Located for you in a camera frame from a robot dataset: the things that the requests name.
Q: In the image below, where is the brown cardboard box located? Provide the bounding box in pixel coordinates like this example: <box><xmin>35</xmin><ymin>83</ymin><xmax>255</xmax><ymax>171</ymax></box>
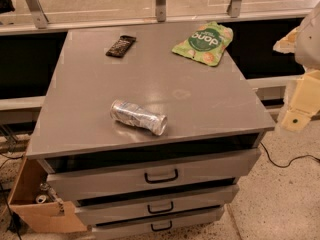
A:
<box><xmin>9</xmin><ymin>158</ymin><xmax>87</xmax><ymax>233</ymax></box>

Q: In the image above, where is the black floor cable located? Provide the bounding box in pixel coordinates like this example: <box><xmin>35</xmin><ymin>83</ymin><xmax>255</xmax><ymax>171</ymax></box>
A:
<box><xmin>259</xmin><ymin>141</ymin><xmax>320</xmax><ymax>169</ymax></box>

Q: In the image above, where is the green snack chip bag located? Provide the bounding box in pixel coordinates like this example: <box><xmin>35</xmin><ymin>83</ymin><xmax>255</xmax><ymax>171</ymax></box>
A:
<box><xmin>172</xmin><ymin>22</ymin><xmax>233</xmax><ymax>67</ymax></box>

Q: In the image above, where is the right metal bracket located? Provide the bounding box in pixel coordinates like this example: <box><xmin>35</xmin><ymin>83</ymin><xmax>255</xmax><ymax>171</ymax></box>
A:
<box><xmin>227</xmin><ymin>0</ymin><xmax>242</xmax><ymax>18</ymax></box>

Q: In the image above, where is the top grey drawer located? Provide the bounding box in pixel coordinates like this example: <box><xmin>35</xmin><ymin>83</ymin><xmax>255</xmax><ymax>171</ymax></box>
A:
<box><xmin>47</xmin><ymin>148</ymin><xmax>260</xmax><ymax>201</ymax></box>

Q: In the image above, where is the middle metal bracket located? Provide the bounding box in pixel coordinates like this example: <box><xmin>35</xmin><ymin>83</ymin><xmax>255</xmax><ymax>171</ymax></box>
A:
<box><xmin>155</xmin><ymin>0</ymin><xmax>166</xmax><ymax>22</ymax></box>

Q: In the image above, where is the crushed silver soda can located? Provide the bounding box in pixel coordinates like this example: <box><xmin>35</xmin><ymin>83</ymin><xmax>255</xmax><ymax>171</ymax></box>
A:
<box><xmin>110</xmin><ymin>100</ymin><xmax>167</xmax><ymax>136</ymax></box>

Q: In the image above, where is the middle grey drawer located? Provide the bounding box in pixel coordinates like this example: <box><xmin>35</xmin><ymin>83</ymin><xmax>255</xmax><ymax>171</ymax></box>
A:
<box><xmin>75</xmin><ymin>179</ymin><xmax>239</xmax><ymax>226</ymax></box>

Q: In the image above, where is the metal bracket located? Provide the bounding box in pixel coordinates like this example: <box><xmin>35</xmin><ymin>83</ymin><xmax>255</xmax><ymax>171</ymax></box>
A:
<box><xmin>227</xmin><ymin>0</ymin><xmax>242</xmax><ymax>18</ymax></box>
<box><xmin>25</xmin><ymin>0</ymin><xmax>49</xmax><ymax>29</ymax></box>
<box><xmin>155</xmin><ymin>0</ymin><xmax>166</xmax><ymax>22</ymax></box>

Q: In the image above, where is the can inside cardboard box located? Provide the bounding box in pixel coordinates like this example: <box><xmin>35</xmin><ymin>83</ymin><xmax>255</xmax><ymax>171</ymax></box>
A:
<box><xmin>36</xmin><ymin>194</ymin><xmax>48</xmax><ymax>204</ymax></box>

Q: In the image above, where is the grey drawer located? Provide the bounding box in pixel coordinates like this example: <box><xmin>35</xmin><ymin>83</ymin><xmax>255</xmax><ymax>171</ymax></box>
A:
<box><xmin>92</xmin><ymin>206</ymin><xmax>224</xmax><ymax>240</ymax></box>
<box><xmin>47</xmin><ymin>148</ymin><xmax>260</xmax><ymax>201</ymax></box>
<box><xmin>75</xmin><ymin>179</ymin><xmax>239</xmax><ymax>226</ymax></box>

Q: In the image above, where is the bottom grey drawer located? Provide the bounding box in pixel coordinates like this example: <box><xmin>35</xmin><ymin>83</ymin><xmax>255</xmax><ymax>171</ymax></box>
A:
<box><xmin>92</xmin><ymin>206</ymin><xmax>224</xmax><ymax>240</ymax></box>

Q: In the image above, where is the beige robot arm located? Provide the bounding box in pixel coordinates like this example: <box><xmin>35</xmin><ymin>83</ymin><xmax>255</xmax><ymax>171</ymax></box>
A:
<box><xmin>273</xmin><ymin>2</ymin><xmax>320</xmax><ymax>132</ymax></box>

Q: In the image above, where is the left metal bracket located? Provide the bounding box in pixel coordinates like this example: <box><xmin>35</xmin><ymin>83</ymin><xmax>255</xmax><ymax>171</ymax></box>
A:
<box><xmin>25</xmin><ymin>0</ymin><xmax>49</xmax><ymax>29</ymax></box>

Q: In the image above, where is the grey drawer cabinet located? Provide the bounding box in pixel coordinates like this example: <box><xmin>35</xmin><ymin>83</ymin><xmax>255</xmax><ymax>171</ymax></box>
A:
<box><xmin>25</xmin><ymin>20</ymin><xmax>276</xmax><ymax>240</ymax></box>

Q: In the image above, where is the dark chocolate rxbar wrapper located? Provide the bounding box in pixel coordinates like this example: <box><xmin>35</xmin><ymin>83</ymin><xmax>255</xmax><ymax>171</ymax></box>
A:
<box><xmin>106</xmin><ymin>35</ymin><xmax>136</xmax><ymax>58</ymax></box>

